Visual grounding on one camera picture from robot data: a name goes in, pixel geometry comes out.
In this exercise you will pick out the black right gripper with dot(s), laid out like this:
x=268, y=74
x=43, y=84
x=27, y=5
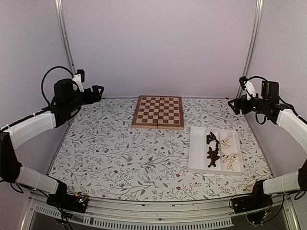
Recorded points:
x=237, y=101

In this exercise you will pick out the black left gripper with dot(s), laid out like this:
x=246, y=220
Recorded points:
x=91, y=99

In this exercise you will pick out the wooden chessboard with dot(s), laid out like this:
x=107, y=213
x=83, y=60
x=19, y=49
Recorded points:
x=159, y=112

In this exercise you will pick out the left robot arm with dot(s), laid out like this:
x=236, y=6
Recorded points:
x=69, y=97

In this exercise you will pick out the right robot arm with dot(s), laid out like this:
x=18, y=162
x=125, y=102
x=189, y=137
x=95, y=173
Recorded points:
x=262, y=98

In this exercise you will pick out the light chess pieces pile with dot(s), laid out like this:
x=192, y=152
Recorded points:
x=229, y=153

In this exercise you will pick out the dark chess pieces pile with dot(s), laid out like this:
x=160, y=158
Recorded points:
x=213, y=150

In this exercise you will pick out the white divided plastic tray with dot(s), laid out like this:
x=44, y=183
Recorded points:
x=198, y=162

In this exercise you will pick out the floral patterned table mat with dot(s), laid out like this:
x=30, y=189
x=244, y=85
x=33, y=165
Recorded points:
x=102, y=155

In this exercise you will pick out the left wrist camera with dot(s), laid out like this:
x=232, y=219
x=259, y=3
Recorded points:
x=79, y=77

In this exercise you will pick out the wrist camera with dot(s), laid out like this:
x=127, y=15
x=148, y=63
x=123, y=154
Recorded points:
x=79, y=77
x=247, y=86

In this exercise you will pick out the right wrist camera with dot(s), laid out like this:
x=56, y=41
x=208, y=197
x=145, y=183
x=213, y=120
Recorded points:
x=247, y=86

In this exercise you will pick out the right aluminium frame post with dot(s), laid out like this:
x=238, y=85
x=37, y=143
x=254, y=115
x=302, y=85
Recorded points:
x=254, y=36

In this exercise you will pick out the aluminium frame post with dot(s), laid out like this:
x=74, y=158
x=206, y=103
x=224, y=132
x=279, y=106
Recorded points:
x=64, y=35
x=254, y=36

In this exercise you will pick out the left aluminium frame post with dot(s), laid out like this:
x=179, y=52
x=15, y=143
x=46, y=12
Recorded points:
x=64, y=35

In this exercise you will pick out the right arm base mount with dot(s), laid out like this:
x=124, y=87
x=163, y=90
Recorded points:
x=251, y=203

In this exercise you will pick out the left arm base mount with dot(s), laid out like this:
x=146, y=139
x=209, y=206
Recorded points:
x=76, y=203

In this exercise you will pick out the front aluminium rail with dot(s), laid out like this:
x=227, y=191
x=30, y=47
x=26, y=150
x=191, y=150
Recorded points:
x=212, y=214

